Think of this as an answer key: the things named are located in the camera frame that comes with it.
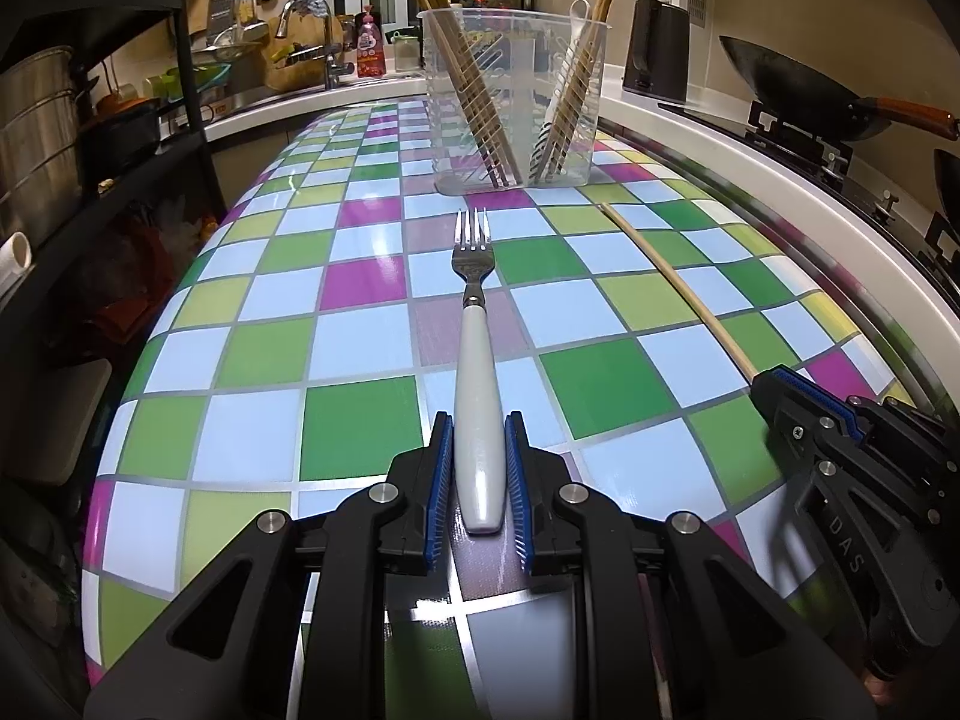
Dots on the wooden chopstick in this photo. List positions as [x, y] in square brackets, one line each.
[577, 90]
[471, 90]
[452, 90]
[675, 281]
[585, 90]
[462, 90]
[481, 90]
[570, 90]

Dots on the black pot with orange lid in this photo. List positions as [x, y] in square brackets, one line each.
[124, 124]

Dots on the pink dish soap bottle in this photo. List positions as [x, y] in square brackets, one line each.
[370, 45]

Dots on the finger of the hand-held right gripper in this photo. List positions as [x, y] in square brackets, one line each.
[787, 420]
[817, 394]

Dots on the large steel pot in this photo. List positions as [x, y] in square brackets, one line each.
[37, 150]

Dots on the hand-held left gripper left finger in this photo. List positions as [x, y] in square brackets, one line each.
[439, 495]

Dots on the metal faucet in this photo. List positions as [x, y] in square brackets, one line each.
[328, 52]

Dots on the green basin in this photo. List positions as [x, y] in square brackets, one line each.
[199, 79]

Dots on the black electric kettle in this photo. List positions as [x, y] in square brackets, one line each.
[660, 52]

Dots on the white roll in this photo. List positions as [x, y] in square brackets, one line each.
[15, 259]

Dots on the steel sink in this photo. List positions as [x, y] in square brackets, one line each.
[262, 95]

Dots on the dark pan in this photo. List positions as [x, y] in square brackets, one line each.
[951, 172]

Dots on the red plastic bag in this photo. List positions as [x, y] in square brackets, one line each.
[150, 270]

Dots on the black shelf rack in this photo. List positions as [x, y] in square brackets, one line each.
[196, 127]

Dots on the glass jar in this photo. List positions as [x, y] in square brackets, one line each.
[405, 52]

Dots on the checkered tablecloth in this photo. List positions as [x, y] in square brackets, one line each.
[360, 420]

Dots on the brown bulky bag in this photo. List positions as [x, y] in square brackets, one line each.
[300, 79]

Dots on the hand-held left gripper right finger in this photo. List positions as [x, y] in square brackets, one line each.
[517, 495]

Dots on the clear plastic utensil holder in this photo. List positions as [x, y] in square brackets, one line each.
[517, 90]

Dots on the black gas stove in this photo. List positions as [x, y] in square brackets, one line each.
[795, 139]

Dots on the steel colander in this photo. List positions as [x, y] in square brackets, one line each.
[225, 52]

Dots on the metal grater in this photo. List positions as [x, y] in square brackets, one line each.
[219, 11]

